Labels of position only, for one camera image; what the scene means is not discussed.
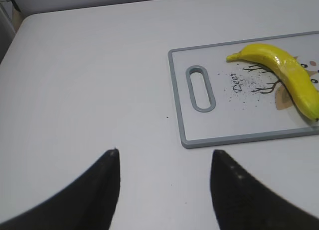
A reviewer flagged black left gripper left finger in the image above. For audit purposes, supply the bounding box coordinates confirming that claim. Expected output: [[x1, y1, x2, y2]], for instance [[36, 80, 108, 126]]
[[0, 149, 120, 230]]

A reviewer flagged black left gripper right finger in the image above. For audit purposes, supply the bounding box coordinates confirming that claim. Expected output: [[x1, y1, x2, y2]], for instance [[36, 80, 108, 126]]
[[210, 150, 319, 230]]

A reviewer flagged yellow plastic banana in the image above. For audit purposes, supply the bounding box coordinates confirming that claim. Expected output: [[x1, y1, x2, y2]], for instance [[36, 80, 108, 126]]
[[226, 43, 319, 120]]

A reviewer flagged white cutting board grey rim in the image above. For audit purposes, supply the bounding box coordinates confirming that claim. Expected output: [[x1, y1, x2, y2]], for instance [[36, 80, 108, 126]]
[[168, 31, 319, 148]]

